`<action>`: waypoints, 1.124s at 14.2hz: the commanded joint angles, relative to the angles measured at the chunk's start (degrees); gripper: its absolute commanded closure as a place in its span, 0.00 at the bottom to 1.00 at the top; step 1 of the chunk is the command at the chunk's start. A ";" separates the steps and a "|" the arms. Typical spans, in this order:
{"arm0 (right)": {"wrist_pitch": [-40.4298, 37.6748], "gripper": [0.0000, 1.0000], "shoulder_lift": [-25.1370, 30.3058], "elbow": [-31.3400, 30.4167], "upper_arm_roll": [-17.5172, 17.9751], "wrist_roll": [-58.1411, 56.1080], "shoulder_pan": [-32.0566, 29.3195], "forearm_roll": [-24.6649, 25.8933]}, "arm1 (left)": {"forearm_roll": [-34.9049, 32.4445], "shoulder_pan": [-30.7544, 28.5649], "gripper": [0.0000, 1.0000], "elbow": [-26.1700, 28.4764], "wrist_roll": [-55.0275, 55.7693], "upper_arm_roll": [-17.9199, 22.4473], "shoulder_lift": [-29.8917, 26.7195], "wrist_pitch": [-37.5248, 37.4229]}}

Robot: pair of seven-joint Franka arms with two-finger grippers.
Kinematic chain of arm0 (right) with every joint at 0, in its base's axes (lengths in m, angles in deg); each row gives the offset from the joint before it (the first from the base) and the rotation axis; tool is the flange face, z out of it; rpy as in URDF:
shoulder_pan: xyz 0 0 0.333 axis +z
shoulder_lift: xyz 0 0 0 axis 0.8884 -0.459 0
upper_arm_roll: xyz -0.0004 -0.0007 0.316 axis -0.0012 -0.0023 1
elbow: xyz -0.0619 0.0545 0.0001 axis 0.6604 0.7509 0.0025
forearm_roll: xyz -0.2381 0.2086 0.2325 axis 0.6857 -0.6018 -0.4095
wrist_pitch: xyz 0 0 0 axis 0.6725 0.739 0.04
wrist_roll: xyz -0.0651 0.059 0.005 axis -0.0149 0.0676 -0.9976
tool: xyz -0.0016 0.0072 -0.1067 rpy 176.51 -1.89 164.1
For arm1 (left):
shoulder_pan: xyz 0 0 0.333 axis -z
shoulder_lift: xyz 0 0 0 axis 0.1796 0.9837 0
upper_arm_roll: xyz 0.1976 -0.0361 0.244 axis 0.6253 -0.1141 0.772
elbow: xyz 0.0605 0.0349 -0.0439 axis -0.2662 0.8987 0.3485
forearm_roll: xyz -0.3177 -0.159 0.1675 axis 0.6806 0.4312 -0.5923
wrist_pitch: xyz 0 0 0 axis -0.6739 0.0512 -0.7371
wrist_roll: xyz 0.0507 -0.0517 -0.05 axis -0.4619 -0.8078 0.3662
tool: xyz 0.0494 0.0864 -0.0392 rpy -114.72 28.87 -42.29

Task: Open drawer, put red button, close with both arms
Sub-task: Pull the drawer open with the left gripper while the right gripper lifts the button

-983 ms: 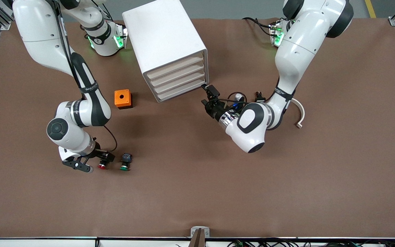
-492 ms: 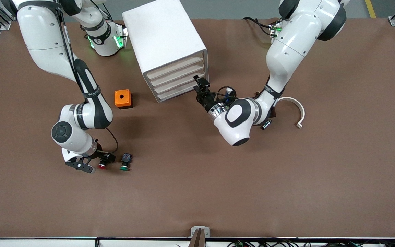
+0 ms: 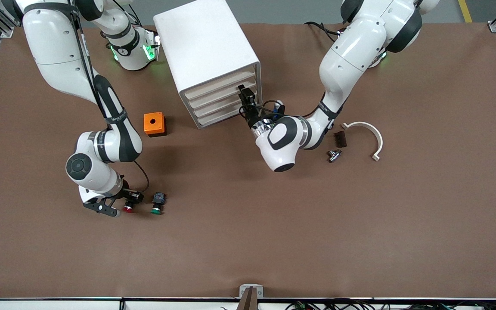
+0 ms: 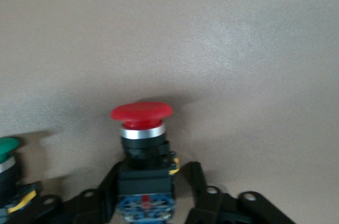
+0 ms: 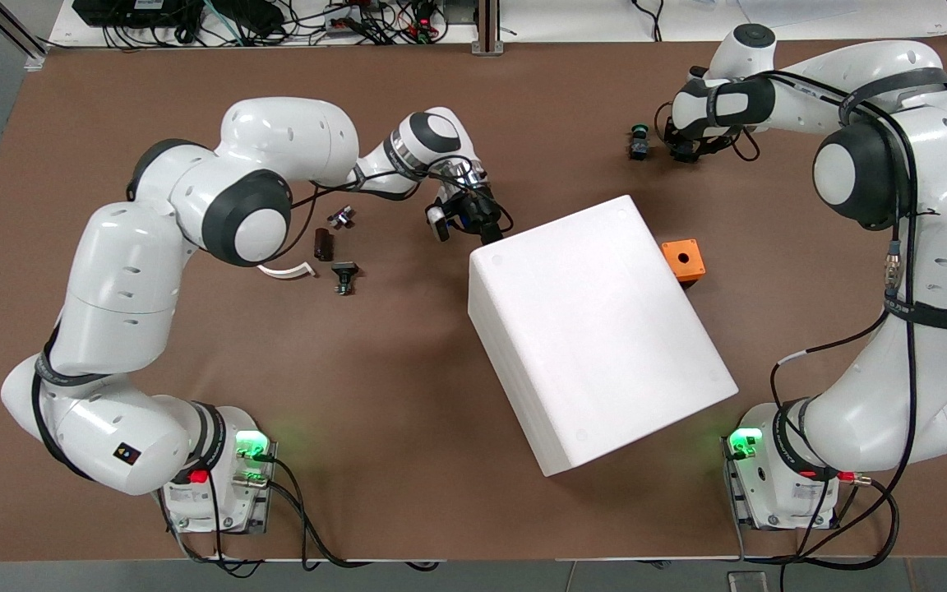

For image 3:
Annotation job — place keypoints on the green push button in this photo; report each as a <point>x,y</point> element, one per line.
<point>158,199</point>

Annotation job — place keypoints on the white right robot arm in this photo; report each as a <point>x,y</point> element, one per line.
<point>54,43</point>

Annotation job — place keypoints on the white curved bracket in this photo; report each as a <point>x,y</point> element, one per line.
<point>365,124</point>

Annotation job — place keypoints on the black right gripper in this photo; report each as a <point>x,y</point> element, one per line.
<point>130,196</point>

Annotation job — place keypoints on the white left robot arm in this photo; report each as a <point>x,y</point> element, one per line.
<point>351,56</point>

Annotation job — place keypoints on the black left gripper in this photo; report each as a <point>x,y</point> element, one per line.
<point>252,115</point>

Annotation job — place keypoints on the silver key switch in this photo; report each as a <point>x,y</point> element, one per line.
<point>334,156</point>

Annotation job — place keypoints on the brown terminal block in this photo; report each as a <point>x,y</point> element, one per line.
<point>342,139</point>

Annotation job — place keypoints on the red push button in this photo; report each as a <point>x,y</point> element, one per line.
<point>128,209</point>

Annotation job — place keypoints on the grey metal bracket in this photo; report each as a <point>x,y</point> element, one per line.
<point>243,290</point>

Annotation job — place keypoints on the orange box with hole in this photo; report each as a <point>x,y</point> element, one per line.
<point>148,128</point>

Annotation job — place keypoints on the white table edge rail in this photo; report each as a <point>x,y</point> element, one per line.
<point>58,305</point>

